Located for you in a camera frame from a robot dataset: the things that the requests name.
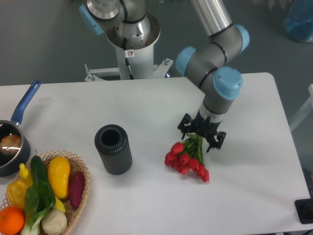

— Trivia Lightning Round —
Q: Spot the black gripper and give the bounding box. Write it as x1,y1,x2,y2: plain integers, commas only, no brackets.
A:
178,113,226,152

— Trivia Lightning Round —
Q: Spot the red tulip bouquet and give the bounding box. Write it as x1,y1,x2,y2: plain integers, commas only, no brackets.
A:
164,134,210,183

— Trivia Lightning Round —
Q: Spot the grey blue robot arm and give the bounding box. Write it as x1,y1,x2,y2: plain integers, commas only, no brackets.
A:
79,0,249,149

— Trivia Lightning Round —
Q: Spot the dark grey ribbed vase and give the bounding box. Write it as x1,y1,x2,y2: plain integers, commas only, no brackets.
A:
94,124,133,175

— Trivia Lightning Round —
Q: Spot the black device at edge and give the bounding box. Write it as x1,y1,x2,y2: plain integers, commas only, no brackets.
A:
294,198,313,224

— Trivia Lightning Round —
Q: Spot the woven wicker basket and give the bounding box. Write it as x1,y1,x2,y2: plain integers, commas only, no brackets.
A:
0,150,89,235

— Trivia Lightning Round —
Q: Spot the purple sweet potato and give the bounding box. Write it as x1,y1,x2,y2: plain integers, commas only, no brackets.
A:
68,171,85,209

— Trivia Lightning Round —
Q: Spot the blue translucent water bottle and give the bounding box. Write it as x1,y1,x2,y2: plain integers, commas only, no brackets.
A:
284,0,313,43

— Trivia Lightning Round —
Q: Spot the yellow mango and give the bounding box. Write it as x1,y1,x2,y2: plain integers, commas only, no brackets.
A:
48,156,71,199

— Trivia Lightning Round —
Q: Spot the yellow banana tip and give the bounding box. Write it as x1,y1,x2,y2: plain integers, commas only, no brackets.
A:
53,197,66,213

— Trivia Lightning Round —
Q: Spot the green cucumber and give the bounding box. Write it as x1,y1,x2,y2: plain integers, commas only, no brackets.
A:
30,155,49,183

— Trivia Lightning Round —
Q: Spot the beige garlic bulb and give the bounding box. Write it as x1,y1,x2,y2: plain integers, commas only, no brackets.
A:
42,209,67,235

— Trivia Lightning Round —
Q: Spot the green bok choy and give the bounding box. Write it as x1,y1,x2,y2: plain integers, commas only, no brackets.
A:
21,180,55,235

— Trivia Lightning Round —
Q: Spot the small yellow squash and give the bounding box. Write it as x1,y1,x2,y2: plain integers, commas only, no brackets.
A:
19,163,33,186

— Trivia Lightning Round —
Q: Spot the round browned bun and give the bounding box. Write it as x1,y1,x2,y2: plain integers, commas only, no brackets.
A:
0,134,22,155

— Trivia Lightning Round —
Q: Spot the yellow bell pepper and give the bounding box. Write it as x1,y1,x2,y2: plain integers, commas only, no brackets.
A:
6,180,29,210

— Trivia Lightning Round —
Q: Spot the orange fruit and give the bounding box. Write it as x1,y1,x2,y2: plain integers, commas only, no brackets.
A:
0,207,25,235

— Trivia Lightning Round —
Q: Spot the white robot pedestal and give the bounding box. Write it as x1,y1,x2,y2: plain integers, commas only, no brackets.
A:
85,12,173,81

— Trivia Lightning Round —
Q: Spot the white frame at right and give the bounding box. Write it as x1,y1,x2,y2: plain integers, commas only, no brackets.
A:
289,84,313,132

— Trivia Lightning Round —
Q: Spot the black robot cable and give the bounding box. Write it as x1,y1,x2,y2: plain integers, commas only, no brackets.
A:
123,38,134,80

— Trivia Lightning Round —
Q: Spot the blue handled saucepan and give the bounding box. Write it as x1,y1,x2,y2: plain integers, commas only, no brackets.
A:
0,80,41,177

